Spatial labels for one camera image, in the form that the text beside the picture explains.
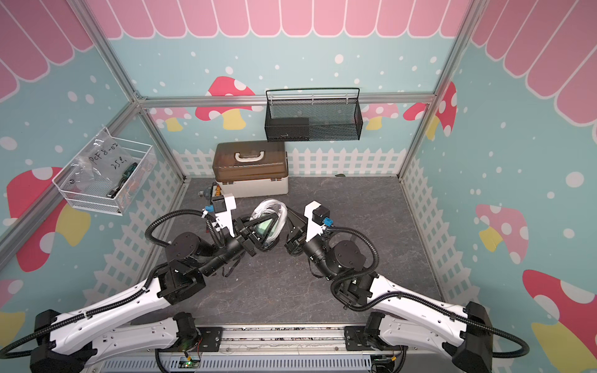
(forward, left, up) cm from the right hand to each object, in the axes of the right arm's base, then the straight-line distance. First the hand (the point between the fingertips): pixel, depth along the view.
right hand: (284, 210), depth 58 cm
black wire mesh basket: (+53, -9, -5) cm, 54 cm away
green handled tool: (+20, +52, -5) cm, 56 cm away
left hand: (-3, +1, 0) cm, 3 cm away
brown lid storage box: (+41, +19, -23) cm, 51 cm away
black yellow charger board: (+41, +39, -38) cm, 68 cm away
